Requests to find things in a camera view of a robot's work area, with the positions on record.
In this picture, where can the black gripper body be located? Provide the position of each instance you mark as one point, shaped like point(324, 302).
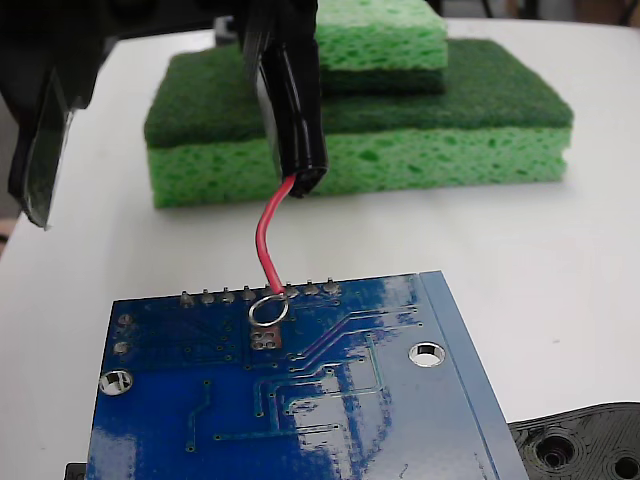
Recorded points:
point(100, 20)

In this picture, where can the blue printed circuit board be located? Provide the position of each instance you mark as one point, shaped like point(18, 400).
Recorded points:
point(300, 400)

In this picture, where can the grey and blue device base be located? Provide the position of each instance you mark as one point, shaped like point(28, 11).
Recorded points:
point(226, 32)

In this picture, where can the small green scrub sponge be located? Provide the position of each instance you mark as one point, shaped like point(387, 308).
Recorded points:
point(380, 40)

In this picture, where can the large green scrub sponge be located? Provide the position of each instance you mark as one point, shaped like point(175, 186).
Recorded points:
point(425, 155)

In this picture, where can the black plastic mount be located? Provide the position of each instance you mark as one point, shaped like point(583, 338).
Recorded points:
point(575, 430)

